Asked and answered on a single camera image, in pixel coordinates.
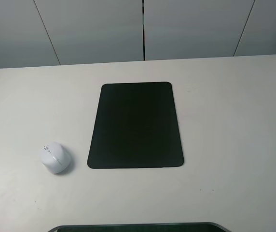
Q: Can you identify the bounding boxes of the white computer mouse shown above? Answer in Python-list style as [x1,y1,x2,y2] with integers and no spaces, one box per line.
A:
[38,142,71,174]

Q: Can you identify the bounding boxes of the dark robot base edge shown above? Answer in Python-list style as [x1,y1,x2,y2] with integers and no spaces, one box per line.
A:
[49,222,229,232]

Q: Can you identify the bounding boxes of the black mouse pad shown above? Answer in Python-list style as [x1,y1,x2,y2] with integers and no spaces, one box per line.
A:
[87,82,184,169]

